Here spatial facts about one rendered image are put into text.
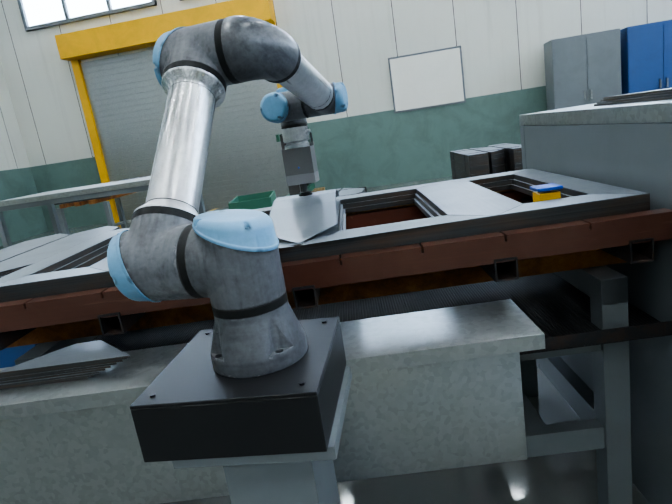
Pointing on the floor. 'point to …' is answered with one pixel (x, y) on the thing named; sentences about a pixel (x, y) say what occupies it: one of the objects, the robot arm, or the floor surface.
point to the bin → (253, 201)
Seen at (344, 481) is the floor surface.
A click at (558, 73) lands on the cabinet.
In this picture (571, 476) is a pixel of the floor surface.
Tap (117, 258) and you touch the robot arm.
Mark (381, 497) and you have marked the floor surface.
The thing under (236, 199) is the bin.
